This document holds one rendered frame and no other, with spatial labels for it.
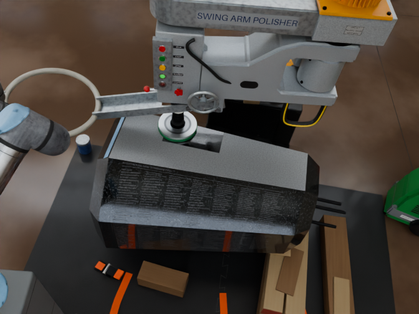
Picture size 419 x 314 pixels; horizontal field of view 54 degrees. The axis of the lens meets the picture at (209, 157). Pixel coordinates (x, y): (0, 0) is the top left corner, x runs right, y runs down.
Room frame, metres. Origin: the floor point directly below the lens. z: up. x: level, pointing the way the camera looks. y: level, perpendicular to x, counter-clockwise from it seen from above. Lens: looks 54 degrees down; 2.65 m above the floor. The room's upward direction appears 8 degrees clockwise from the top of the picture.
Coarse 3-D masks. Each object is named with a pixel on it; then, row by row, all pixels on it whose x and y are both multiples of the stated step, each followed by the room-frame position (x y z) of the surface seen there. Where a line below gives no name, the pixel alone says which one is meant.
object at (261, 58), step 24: (216, 48) 1.48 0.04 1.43; (240, 48) 1.50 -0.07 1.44; (264, 48) 1.45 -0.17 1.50; (288, 48) 1.41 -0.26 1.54; (312, 48) 1.42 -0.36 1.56; (336, 48) 1.43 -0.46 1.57; (360, 48) 1.45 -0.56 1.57; (216, 72) 1.38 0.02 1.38; (240, 72) 1.39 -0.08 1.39; (264, 72) 1.40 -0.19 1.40; (288, 72) 1.56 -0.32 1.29; (240, 96) 1.39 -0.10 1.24; (264, 96) 1.41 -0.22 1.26; (288, 96) 1.42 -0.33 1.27; (312, 96) 1.43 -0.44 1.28; (336, 96) 1.45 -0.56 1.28
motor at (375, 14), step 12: (324, 0) 1.45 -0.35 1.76; (336, 0) 1.46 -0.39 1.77; (348, 0) 1.44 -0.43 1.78; (360, 0) 1.41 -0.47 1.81; (372, 0) 1.43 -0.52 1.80; (384, 0) 1.51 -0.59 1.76; (324, 12) 1.38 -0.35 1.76; (336, 12) 1.38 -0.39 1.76; (348, 12) 1.39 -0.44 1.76; (360, 12) 1.41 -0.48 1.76; (372, 12) 1.42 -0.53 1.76; (384, 12) 1.43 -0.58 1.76
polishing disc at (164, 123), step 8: (184, 112) 1.55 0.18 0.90; (160, 120) 1.47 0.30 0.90; (168, 120) 1.47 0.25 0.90; (192, 120) 1.50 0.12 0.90; (160, 128) 1.41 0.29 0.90; (168, 128) 1.42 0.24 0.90; (184, 128) 1.43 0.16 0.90; (192, 128) 1.44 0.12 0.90; (168, 136) 1.36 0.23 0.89; (176, 136) 1.37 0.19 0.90; (184, 136) 1.38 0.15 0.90
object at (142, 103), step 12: (108, 96) 1.48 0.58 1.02; (120, 96) 1.48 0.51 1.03; (132, 96) 1.49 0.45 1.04; (144, 96) 1.49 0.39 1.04; (156, 96) 1.50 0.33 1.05; (108, 108) 1.43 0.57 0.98; (120, 108) 1.43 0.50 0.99; (132, 108) 1.39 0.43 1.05; (144, 108) 1.38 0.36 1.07; (156, 108) 1.39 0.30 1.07; (168, 108) 1.40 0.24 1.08; (180, 108) 1.40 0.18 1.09
